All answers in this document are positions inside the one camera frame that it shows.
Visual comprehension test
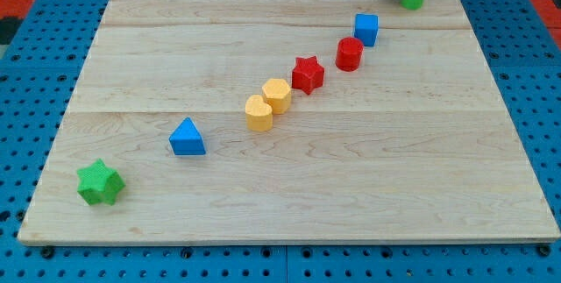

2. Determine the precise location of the blue triangle block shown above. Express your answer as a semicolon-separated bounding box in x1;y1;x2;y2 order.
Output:
168;117;206;156

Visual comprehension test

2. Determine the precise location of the blue cube block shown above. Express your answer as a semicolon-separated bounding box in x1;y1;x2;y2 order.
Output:
353;13;379;47

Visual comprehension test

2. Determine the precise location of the yellow heart block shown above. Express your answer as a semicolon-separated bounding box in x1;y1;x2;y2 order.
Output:
245;95;273;131

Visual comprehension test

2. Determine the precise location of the red cylinder block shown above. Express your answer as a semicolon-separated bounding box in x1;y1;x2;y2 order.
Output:
335;37;364;72

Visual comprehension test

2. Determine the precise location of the green star block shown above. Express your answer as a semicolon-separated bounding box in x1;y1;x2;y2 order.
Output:
76;159;126;205

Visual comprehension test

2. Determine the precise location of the wooden board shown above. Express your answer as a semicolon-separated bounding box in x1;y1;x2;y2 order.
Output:
18;0;560;246

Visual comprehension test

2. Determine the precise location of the yellow hexagon block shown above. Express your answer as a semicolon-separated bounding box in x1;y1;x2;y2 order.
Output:
262;79;292;115

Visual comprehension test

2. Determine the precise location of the red star block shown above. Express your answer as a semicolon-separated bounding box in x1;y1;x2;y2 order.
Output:
292;56;325;95

